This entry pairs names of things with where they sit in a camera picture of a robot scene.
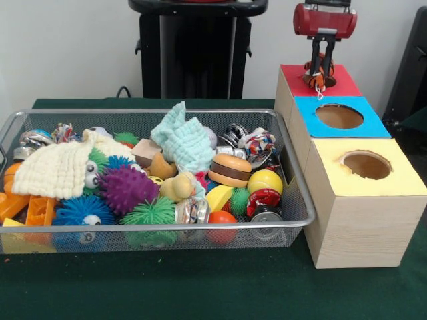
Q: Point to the black stand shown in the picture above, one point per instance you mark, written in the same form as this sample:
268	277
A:
410	66

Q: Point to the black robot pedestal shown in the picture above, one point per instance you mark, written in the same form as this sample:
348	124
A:
193	60

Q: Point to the orange striped tiger plush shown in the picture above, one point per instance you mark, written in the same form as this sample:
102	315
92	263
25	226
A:
321	80

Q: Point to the toy hamburger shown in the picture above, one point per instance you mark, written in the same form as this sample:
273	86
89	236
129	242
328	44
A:
230	166

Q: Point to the mint green cloth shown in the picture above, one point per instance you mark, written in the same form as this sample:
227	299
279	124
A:
183	143

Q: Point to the crushed red can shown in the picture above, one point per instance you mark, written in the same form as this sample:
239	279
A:
263	198

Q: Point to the cream knitted cloth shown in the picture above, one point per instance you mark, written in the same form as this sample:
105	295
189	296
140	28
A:
50	170

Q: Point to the purple spiky rubber toy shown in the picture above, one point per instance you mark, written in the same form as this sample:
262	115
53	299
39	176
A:
130	190

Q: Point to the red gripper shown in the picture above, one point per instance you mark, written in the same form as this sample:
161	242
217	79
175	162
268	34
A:
325	21

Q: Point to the wooden box with three holes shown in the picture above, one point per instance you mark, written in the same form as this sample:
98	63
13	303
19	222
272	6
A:
363	226

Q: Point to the yellow plush duck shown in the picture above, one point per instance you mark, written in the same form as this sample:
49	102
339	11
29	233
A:
177	186

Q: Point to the shallow silver mesh bin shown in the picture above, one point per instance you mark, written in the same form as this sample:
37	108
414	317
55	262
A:
233	113

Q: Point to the orange red ball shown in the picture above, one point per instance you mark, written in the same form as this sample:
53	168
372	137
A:
223	218

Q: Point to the yellow ball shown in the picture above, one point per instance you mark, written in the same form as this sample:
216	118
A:
265	181

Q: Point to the dark green tablecloth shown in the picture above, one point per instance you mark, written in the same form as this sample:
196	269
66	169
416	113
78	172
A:
417	121
200	286

